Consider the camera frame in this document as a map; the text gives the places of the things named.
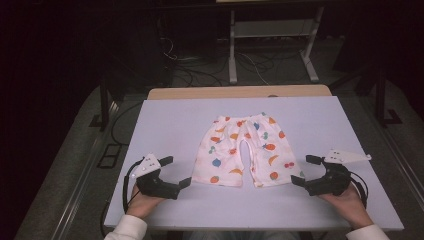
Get bundle of black floor cables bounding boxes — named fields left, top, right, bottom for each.
left=159, top=36, right=231, bottom=88

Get wooden table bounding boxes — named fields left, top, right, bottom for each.
left=147, top=84, right=333, bottom=101

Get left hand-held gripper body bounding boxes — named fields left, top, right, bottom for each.
left=132, top=153, right=181, bottom=200

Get person's left hand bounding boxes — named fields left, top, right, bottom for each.
left=126, top=184, right=166, bottom=219

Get white metal desk frame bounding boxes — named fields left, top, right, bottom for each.
left=228, top=6, right=326, bottom=85

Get white fruit print pants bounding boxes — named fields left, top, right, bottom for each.
left=191, top=112, right=306, bottom=188

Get right hand-held gripper black cable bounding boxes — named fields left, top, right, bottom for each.
left=348, top=170, right=370, bottom=210

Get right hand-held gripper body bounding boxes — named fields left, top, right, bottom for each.
left=303, top=149, right=372, bottom=197

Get white floor cable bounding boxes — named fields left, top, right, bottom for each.
left=238, top=52, right=270, bottom=86

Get person's right hand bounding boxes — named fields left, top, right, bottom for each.
left=318, top=183, right=374, bottom=230

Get black floor cable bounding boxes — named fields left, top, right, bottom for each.
left=110, top=101, right=144, bottom=146

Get black metal stand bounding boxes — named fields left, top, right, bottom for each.
left=89, top=79, right=112, bottom=133
left=374, top=66, right=403, bottom=128

